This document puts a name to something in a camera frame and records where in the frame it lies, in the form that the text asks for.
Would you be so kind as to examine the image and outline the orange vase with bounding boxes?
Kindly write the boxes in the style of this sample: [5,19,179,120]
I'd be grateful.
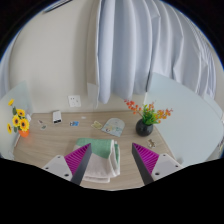
[18,129,30,138]

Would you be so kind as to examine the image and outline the white curtain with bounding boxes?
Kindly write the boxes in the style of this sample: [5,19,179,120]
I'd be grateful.
[87,0,218,105]
[0,41,16,99]

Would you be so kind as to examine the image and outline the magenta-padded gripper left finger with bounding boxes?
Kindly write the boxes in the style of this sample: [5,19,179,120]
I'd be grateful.
[42,143,93,187]

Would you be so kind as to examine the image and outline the orange flowers with green leaves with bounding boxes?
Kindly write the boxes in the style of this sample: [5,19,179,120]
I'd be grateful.
[124,99,174,126]

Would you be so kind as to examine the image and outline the white wall socket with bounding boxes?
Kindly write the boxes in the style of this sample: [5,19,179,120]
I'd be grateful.
[67,94,82,108]

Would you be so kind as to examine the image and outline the black round vase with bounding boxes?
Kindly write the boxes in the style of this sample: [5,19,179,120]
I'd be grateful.
[135,118,154,137]

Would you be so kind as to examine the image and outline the frosted desk divider panel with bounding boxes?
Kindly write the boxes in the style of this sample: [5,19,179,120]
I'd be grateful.
[0,80,34,159]
[143,72,224,168]

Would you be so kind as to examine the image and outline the yellow sunflower bouquet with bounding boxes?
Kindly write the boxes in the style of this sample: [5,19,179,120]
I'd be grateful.
[6,98,31,134]

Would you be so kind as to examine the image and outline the gold sticker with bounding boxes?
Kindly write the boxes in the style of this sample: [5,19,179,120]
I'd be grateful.
[147,138,157,149]

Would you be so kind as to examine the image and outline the white rectangular box device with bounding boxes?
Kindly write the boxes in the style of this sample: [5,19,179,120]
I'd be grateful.
[52,110,63,125]

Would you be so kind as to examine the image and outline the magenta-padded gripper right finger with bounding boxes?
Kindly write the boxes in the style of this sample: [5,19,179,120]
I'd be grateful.
[131,142,184,185]

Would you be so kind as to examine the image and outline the beige towel with green edge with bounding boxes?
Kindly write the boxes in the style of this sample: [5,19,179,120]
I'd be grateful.
[73,137,122,184]

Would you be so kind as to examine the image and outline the yellow sticker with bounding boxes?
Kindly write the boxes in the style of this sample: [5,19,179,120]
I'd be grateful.
[90,120,104,131]

